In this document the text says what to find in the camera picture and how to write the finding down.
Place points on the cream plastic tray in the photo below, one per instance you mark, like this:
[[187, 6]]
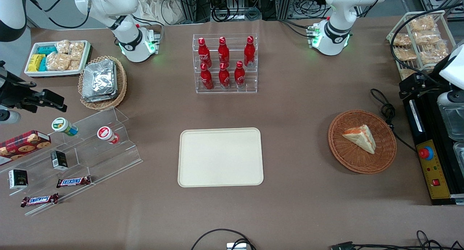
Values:
[[217, 159]]

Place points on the small silver device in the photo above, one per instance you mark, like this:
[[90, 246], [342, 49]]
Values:
[[236, 246]]

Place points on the round brown wicker basket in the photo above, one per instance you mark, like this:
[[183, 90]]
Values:
[[348, 152]]

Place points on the red emergency stop button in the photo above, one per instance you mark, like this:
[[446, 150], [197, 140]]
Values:
[[426, 153]]

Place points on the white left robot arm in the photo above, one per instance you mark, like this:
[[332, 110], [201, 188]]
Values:
[[337, 10]]

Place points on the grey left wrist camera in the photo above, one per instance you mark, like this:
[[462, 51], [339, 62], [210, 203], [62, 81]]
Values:
[[451, 97]]

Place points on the oval tan wicker basket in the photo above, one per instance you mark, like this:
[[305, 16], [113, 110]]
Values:
[[121, 86]]

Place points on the beige cloth bag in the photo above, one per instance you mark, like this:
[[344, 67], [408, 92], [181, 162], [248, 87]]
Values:
[[159, 8]]

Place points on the clear plastic container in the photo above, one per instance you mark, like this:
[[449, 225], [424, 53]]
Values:
[[453, 123], [459, 154]]

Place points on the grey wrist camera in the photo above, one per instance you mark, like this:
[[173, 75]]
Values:
[[451, 97], [9, 117]]

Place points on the triangular sandwich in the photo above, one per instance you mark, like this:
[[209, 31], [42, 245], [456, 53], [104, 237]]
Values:
[[362, 137]]

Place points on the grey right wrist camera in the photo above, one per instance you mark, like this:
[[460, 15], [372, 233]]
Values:
[[9, 117]]

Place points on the small black box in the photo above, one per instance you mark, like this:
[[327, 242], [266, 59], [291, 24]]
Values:
[[58, 160], [18, 179]]

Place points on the silver foil packet stack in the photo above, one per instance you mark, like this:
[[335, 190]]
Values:
[[99, 81]]

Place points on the clear acrylic bottle rack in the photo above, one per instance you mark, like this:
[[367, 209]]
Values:
[[232, 88]]

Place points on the teal snack pack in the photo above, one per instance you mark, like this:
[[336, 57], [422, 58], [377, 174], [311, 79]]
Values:
[[43, 64], [47, 49]]

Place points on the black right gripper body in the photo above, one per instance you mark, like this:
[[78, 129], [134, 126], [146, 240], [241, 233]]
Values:
[[13, 94]]

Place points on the red-lidded cup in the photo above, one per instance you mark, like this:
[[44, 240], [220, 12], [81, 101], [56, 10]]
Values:
[[104, 133]]

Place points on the black machine with yellow panel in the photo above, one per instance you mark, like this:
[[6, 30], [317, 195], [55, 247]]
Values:
[[436, 173]]

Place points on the green-lidded cup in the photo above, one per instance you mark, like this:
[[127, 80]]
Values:
[[59, 124]]

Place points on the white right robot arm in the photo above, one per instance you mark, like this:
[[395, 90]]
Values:
[[108, 3]]

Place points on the red plaid cookie box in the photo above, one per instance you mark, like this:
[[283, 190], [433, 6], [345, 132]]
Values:
[[21, 144]]

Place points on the white rectangular snack tray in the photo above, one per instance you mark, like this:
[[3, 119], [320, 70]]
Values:
[[30, 74]]

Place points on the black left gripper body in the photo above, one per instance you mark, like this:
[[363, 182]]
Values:
[[430, 86]]

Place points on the clear acrylic stepped shelf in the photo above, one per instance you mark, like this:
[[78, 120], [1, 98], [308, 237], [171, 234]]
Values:
[[94, 159]]

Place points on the aluminium frame post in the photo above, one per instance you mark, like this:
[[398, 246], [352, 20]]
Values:
[[284, 3], [188, 3]]

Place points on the bagged tan snack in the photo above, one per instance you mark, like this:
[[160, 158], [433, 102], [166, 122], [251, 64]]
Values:
[[74, 65], [57, 62], [433, 54], [401, 40], [405, 54], [422, 24], [406, 73], [427, 37], [77, 49], [63, 46]]

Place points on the Snickers chocolate bar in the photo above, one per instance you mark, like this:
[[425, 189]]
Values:
[[73, 181], [39, 200]]

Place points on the yellow snack pack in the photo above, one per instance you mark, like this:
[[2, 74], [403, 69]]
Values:
[[34, 63]]

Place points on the red cola bottle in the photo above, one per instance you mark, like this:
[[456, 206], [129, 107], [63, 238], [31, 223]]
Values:
[[224, 77], [223, 52], [206, 79], [249, 52], [239, 76], [203, 54]]

